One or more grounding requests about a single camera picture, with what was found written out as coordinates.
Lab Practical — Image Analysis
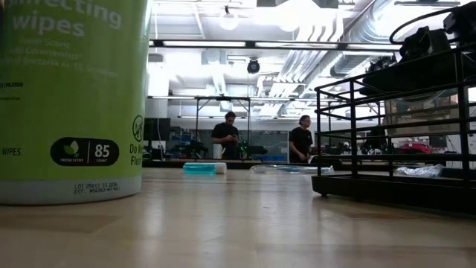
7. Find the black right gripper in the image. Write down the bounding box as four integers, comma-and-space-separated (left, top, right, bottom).
361, 51, 476, 96

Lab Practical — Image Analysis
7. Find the blue mouthwash bottle white cap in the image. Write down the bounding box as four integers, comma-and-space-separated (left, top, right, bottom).
182, 162, 228, 176

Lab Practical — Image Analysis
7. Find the black ceiling-hung device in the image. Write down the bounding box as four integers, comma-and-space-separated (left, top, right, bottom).
370, 55, 397, 74

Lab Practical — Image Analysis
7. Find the person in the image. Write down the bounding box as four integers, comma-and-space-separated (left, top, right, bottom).
288, 114, 314, 164
210, 110, 241, 161

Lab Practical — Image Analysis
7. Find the white pendant lamp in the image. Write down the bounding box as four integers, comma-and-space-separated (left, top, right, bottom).
218, 5, 239, 31

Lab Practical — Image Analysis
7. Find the black monitor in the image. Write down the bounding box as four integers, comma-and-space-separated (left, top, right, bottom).
144, 118, 172, 142

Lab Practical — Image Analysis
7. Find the green disinfecting wipes canister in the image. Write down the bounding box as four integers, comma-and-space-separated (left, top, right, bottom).
0, 0, 152, 206

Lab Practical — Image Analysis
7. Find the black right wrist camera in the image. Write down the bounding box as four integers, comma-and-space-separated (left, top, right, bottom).
399, 25, 451, 63

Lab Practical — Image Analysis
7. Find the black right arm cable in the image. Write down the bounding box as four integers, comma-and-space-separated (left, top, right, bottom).
389, 6, 457, 45

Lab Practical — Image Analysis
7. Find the black wire caddy basket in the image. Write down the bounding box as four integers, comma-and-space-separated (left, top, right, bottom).
311, 40, 476, 215

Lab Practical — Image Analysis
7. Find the black overhead frame beam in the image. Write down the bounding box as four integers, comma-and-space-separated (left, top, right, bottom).
148, 39, 402, 52

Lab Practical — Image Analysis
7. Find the black background workstation frame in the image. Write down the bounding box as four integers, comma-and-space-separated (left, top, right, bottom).
148, 95, 335, 161

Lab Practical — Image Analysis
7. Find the black aluminium table frame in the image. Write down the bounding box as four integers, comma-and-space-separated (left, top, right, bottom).
143, 159, 367, 171

